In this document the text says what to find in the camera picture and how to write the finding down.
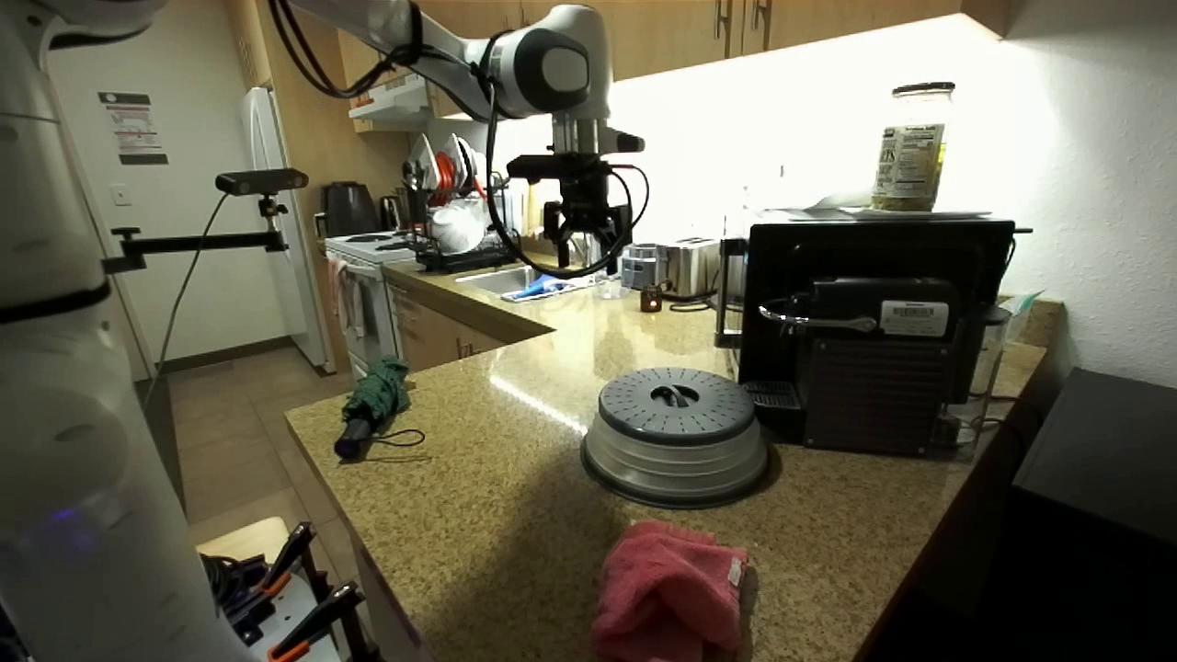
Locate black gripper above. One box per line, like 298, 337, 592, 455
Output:
540, 173, 640, 268

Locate pink cloth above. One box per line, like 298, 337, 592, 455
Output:
589, 516, 752, 662

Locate clear water filter pitcher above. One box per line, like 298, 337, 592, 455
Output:
616, 237, 665, 295

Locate brown sink basin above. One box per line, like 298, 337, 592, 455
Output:
453, 256, 571, 305

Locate silver pot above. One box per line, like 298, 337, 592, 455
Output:
653, 237, 723, 302

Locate white stove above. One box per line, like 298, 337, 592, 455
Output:
325, 230, 435, 378

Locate grey collapsible microwave cover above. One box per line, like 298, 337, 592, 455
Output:
577, 363, 776, 509

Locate hanging dish towel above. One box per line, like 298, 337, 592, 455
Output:
334, 262, 406, 368

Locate black kettle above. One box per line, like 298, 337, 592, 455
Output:
318, 180, 381, 238

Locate wooden upper cabinets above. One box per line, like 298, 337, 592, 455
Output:
225, 0, 1026, 125

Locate folded green umbrella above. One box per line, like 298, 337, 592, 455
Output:
331, 355, 430, 467

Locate white refrigerator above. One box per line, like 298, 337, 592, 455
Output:
238, 83, 338, 376

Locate black coffee machine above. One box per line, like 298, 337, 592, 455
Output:
744, 273, 984, 460

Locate glass jar with lid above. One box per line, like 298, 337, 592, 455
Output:
870, 77, 961, 215

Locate paper sign with text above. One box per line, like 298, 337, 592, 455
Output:
94, 87, 174, 168

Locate tray of hand tools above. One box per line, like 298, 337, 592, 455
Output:
193, 519, 376, 662

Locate black cabinet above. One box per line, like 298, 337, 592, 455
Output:
972, 363, 1177, 662

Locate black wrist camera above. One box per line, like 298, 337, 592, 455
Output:
505, 150, 608, 183

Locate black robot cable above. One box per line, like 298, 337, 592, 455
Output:
263, 0, 653, 279

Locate black camera on stand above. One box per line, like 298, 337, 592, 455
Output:
99, 167, 314, 277

